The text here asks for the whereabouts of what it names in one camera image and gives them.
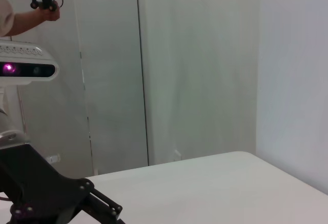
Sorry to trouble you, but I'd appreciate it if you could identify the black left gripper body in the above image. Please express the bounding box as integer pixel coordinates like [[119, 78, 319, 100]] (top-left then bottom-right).
[[0, 143, 93, 224]]

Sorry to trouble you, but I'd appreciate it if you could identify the white wall socket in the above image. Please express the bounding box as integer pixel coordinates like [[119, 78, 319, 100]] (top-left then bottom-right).
[[47, 154, 62, 164]]

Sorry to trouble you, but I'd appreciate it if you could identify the person's bare hand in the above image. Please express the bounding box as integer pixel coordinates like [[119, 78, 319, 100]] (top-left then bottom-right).
[[37, 5, 62, 23]]

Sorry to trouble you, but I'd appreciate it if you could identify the person's bare forearm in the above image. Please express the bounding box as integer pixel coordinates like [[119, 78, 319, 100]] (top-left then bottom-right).
[[10, 8, 46, 37]]

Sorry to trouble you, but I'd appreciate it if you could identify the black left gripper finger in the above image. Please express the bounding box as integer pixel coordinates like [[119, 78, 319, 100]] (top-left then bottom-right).
[[81, 188, 126, 224]]

